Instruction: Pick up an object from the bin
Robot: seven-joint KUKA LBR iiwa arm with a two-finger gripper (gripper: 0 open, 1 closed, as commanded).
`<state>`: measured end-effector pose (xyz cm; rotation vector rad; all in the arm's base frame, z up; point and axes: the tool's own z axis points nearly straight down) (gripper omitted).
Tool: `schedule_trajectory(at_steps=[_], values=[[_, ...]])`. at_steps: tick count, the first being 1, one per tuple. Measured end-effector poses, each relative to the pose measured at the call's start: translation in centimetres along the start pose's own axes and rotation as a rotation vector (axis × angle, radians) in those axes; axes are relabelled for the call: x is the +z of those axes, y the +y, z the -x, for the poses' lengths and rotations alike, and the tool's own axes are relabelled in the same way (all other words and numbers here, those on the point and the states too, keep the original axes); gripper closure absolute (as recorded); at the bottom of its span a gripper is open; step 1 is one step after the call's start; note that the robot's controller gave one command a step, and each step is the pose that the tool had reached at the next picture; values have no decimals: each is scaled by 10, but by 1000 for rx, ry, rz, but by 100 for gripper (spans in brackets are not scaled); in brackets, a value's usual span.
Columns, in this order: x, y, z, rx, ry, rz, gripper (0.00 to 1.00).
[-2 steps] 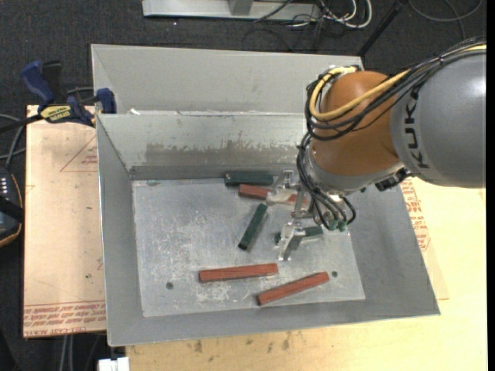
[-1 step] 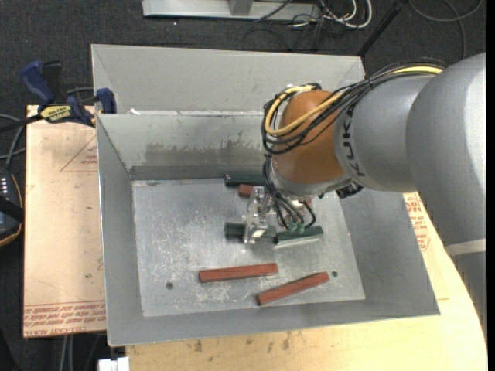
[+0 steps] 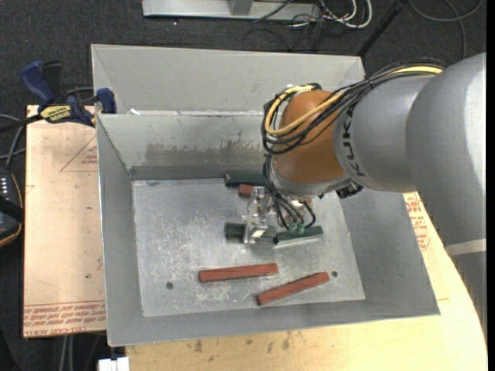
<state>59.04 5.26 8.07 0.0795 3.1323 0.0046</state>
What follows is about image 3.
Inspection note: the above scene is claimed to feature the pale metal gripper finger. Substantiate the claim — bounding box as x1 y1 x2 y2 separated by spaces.
254 222 278 246
242 208 259 244

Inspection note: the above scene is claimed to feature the dark green flat block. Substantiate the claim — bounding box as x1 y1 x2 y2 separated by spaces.
224 172 268 188
223 221 324 246

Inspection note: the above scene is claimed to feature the grey metal bin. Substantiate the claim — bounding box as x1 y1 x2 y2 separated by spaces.
90 43 441 348

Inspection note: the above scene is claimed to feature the brown cardboard board, red print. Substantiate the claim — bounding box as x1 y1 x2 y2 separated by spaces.
22 104 432 339

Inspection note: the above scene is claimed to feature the black cylinder on white bracket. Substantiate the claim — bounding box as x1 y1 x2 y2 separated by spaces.
335 182 365 200

